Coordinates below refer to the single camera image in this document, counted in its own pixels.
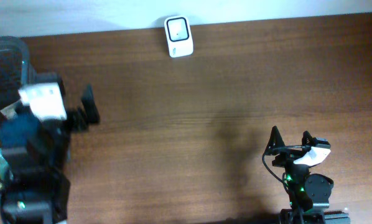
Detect white barcode scanner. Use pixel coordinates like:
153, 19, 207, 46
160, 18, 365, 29
164, 16, 194, 58

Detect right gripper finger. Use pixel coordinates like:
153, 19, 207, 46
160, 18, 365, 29
264, 126, 286, 155
302, 131, 314, 146

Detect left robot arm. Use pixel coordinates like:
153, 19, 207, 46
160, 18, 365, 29
0, 75, 100, 224

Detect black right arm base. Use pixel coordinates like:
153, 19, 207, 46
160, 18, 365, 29
276, 210, 351, 224

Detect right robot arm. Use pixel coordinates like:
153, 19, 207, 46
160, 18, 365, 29
262, 126, 333, 213

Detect grey plastic mesh basket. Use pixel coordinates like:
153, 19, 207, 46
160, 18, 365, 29
0, 35, 37, 208

